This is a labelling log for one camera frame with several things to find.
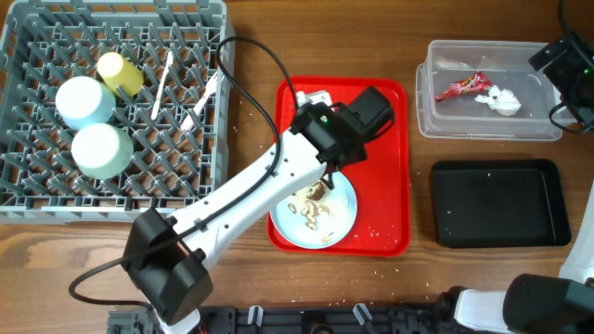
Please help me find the black tray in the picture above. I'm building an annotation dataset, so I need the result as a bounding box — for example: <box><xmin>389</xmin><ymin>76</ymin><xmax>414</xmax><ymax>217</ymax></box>
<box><xmin>430</xmin><ymin>159</ymin><xmax>572</xmax><ymax>249</ymax></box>

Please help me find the clear plastic bin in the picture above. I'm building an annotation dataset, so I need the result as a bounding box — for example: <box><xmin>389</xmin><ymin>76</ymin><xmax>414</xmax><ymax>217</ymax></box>
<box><xmin>416</xmin><ymin>40</ymin><xmax>562</xmax><ymax>141</ymax></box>

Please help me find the brown food scrap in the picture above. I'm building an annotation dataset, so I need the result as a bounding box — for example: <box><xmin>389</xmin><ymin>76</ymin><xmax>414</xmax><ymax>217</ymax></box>
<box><xmin>305</xmin><ymin>181</ymin><xmax>327</xmax><ymax>201</ymax></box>

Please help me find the white napkin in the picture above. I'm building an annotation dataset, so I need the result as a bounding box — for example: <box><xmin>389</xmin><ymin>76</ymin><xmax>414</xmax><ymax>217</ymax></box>
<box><xmin>474</xmin><ymin>85</ymin><xmax>522</xmax><ymax>116</ymax></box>

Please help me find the light blue bowl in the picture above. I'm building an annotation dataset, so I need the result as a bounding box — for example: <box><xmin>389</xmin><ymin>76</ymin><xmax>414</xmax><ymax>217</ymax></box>
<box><xmin>56</xmin><ymin>76</ymin><xmax>116</xmax><ymax>130</ymax></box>

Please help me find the white plastic spoon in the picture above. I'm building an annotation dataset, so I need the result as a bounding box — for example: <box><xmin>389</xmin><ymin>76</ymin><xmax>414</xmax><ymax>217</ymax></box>
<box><xmin>150</xmin><ymin>50</ymin><xmax>174</xmax><ymax>121</ymax></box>

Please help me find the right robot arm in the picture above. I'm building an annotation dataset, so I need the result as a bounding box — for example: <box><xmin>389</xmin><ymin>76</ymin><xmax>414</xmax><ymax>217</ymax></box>
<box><xmin>435</xmin><ymin>29</ymin><xmax>593</xmax><ymax>333</ymax></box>

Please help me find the grey dishwasher rack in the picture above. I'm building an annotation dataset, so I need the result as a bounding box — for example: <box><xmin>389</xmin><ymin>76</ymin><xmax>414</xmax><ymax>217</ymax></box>
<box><xmin>1</xmin><ymin>0</ymin><xmax>234</xmax><ymax>225</ymax></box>

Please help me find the white plastic fork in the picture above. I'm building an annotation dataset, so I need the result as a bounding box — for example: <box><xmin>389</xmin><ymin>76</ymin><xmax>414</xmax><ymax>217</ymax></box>
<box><xmin>180</xmin><ymin>71</ymin><xmax>219</xmax><ymax>131</ymax></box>

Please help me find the red plastic tray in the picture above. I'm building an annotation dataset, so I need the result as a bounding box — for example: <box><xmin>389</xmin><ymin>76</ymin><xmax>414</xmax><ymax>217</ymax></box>
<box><xmin>291</xmin><ymin>76</ymin><xmax>411</xmax><ymax>257</ymax></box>

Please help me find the red snack wrapper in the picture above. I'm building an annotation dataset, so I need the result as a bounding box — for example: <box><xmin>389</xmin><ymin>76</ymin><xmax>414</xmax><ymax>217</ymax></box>
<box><xmin>434</xmin><ymin>71</ymin><xmax>493</xmax><ymax>103</ymax></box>

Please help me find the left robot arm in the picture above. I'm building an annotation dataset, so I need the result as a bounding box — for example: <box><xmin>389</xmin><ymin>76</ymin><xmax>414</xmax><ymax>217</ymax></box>
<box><xmin>123</xmin><ymin>86</ymin><xmax>394</xmax><ymax>333</ymax></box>

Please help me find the green plastic bowl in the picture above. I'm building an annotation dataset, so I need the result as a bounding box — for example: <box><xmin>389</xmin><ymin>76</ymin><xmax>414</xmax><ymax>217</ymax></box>
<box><xmin>71</xmin><ymin>123</ymin><xmax>134</xmax><ymax>179</ymax></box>

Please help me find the yellow plastic cup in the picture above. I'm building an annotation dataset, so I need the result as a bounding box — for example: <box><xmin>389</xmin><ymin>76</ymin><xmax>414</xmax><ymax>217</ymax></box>
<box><xmin>97</xmin><ymin>52</ymin><xmax>144</xmax><ymax>96</ymax></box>

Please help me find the light blue plate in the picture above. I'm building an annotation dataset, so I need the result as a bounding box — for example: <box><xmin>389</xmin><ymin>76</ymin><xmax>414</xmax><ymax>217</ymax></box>
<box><xmin>269</xmin><ymin>173</ymin><xmax>358</xmax><ymax>250</ymax></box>

